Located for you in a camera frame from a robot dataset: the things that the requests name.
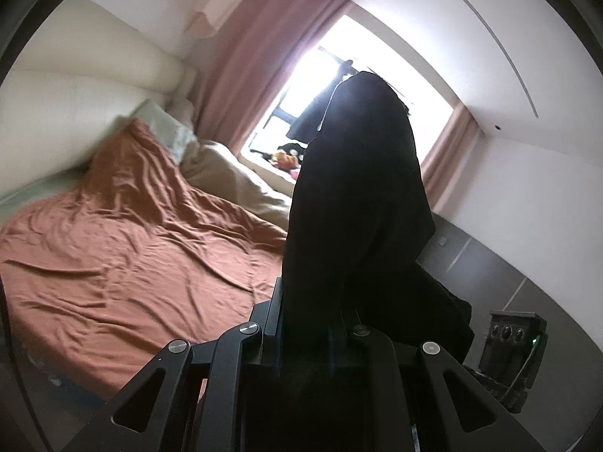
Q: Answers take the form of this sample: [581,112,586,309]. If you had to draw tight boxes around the toys on windowsill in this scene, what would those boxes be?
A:
[266,141,307,182]

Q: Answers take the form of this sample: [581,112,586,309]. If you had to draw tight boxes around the large black garment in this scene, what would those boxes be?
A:
[282,70,476,373]

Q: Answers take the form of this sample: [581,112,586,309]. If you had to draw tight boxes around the bright window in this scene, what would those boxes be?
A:
[240,14,455,189]

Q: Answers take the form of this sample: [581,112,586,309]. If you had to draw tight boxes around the pink curtain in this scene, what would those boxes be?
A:
[191,0,354,144]
[417,106,482,212]

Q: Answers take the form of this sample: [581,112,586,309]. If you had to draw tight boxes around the cream padded headboard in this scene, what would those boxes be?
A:
[0,0,199,199]

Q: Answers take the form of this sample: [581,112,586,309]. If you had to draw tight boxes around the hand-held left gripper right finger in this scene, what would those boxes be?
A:
[330,324,547,452]

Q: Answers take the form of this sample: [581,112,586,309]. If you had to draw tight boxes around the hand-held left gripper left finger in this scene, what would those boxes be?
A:
[61,278,286,452]

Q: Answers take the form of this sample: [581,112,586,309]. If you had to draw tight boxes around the rust orange bed sheet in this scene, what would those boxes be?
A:
[0,118,288,387]

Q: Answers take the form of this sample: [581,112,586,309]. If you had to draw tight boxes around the pale green pillow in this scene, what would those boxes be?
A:
[134,99,199,165]

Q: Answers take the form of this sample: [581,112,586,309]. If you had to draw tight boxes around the dark hanging clothes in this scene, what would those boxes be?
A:
[288,59,359,143]

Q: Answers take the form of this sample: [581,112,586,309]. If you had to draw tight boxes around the beige duvet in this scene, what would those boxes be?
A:
[181,139,295,234]

